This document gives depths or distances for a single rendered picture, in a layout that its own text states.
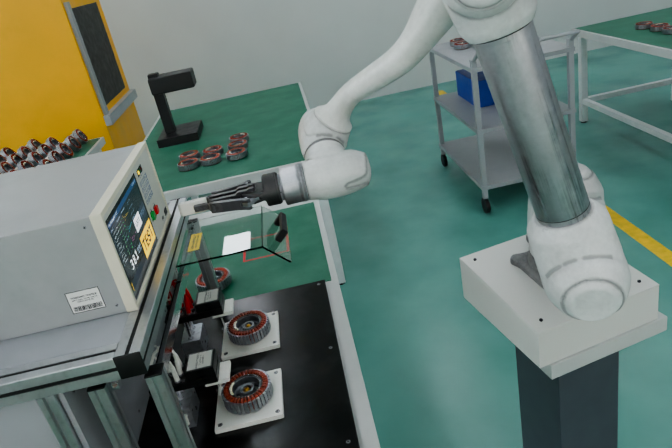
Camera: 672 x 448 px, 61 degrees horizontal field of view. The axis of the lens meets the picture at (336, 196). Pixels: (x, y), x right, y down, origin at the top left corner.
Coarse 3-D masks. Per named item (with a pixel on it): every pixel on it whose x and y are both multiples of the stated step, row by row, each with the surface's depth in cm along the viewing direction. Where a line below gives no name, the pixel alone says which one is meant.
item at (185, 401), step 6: (186, 390) 128; (192, 390) 128; (186, 396) 126; (192, 396) 127; (186, 402) 125; (192, 402) 126; (198, 402) 130; (186, 408) 123; (192, 408) 125; (198, 408) 129; (192, 414) 124; (192, 420) 124; (192, 426) 125
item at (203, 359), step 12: (192, 360) 123; (204, 360) 122; (216, 360) 125; (228, 360) 127; (192, 372) 120; (204, 372) 120; (216, 372) 122; (228, 372) 124; (180, 384) 120; (192, 384) 121; (204, 384) 121; (216, 384) 122; (180, 396) 125
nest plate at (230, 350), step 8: (272, 312) 157; (272, 320) 154; (224, 328) 155; (272, 328) 151; (224, 336) 151; (272, 336) 147; (224, 344) 148; (232, 344) 147; (256, 344) 146; (264, 344) 145; (272, 344) 144; (224, 352) 145; (232, 352) 144; (240, 352) 144; (248, 352) 144; (256, 352) 144; (224, 360) 144
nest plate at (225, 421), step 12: (276, 372) 134; (276, 384) 131; (276, 396) 127; (264, 408) 124; (276, 408) 124; (216, 420) 124; (228, 420) 123; (240, 420) 122; (252, 420) 122; (264, 420) 122; (216, 432) 121
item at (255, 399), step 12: (252, 372) 130; (264, 372) 130; (228, 384) 128; (240, 384) 130; (252, 384) 128; (264, 384) 126; (228, 396) 125; (240, 396) 127; (252, 396) 123; (264, 396) 124; (228, 408) 124; (240, 408) 123; (252, 408) 123
